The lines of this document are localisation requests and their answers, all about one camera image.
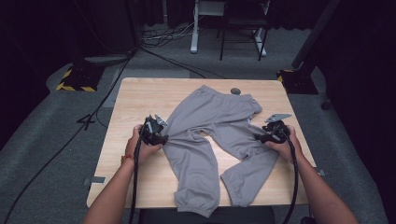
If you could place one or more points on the grey pants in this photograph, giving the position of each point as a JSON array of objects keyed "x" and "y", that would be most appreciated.
[{"x": 193, "y": 161}]

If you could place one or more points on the small black wheel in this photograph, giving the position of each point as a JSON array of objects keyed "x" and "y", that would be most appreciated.
[{"x": 326, "y": 104}]

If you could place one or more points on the black yellow striped stand base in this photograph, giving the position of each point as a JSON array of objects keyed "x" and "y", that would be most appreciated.
[
  {"x": 79, "y": 79},
  {"x": 299, "y": 82}
]

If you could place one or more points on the person's right hand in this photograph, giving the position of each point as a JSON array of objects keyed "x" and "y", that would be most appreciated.
[{"x": 289, "y": 149}]

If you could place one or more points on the grey metal pole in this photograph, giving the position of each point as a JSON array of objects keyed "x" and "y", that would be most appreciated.
[{"x": 314, "y": 34}]

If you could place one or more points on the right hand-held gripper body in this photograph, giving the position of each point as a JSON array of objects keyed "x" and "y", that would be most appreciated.
[{"x": 277, "y": 132}]

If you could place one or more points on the grey flat stand base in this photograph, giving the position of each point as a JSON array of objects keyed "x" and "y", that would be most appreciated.
[{"x": 106, "y": 59}]

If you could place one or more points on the person's left hand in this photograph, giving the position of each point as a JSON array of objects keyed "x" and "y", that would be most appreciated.
[{"x": 135, "y": 149}]

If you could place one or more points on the black metal chair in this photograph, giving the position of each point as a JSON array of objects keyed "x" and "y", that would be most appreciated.
[{"x": 222, "y": 43}]

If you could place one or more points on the white desk frame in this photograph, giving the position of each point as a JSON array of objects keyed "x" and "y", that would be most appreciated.
[{"x": 194, "y": 37}]

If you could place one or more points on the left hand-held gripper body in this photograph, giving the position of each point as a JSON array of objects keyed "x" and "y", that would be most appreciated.
[{"x": 152, "y": 133}]

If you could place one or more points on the grey metal table bracket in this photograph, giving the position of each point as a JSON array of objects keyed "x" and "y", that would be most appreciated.
[
  {"x": 321, "y": 172},
  {"x": 95, "y": 180}
]

